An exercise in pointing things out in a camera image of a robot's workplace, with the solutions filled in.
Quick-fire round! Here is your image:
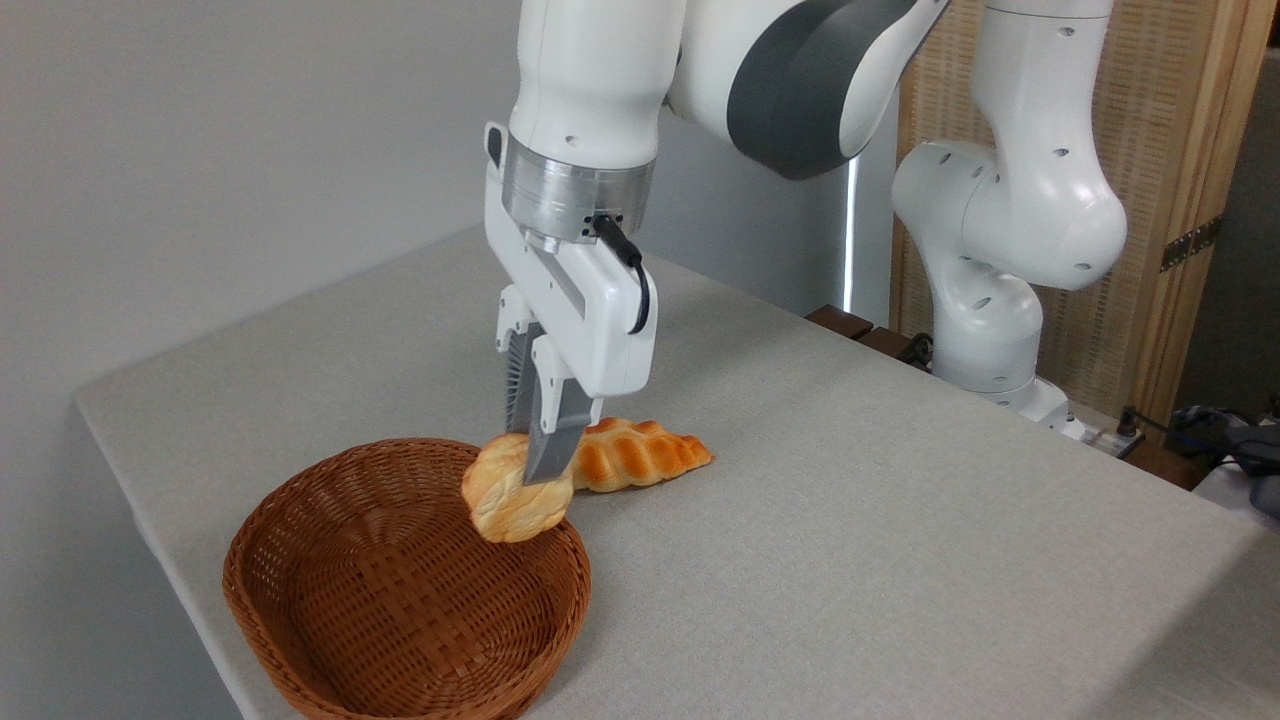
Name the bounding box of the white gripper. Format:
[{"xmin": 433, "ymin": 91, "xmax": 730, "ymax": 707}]
[{"xmin": 484, "ymin": 122, "xmax": 660, "ymax": 487}]

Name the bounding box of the round pale bread roll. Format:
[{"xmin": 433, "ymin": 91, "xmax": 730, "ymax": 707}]
[{"xmin": 461, "ymin": 431, "xmax": 576, "ymax": 545}]

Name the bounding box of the long braided golden bread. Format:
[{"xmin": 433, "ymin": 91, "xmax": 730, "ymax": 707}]
[{"xmin": 570, "ymin": 417, "xmax": 716, "ymax": 494}]

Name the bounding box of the brown woven wicker basket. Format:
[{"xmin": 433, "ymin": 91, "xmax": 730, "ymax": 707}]
[{"xmin": 222, "ymin": 437, "xmax": 593, "ymax": 720}]

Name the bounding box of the dark brown wooden block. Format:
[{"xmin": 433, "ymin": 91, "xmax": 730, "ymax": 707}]
[
  {"xmin": 805, "ymin": 305, "xmax": 876, "ymax": 342},
  {"xmin": 858, "ymin": 327, "xmax": 933, "ymax": 373}
]

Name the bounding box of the white power strip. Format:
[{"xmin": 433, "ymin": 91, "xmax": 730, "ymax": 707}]
[{"xmin": 1058, "ymin": 414, "xmax": 1147, "ymax": 461}]

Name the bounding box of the brown wooden board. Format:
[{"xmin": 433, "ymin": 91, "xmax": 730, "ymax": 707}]
[{"xmin": 1120, "ymin": 440, "xmax": 1213, "ymax": 492}]

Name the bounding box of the dark metal screen hinge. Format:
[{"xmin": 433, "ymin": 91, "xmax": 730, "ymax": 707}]
[{"xmin": 1160, "ymin": 215, "xmax": 1223, "ymax": 274}]

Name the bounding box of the wooden rattan folding screen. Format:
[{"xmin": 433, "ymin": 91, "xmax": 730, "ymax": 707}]
[{"xmin": 889, "ymin": 0, "xmax": 1278, "ymax": 433}]

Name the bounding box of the dark grey bag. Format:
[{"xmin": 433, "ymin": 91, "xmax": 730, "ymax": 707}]
[{"xmin": 1168, "ymin": 398, "xmax": 1280, "ymax": 519}]

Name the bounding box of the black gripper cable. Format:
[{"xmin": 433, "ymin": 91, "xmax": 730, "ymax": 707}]
[{"xmin": 590, "ymin": 212, "xmax": 653, "ymax": 336}]

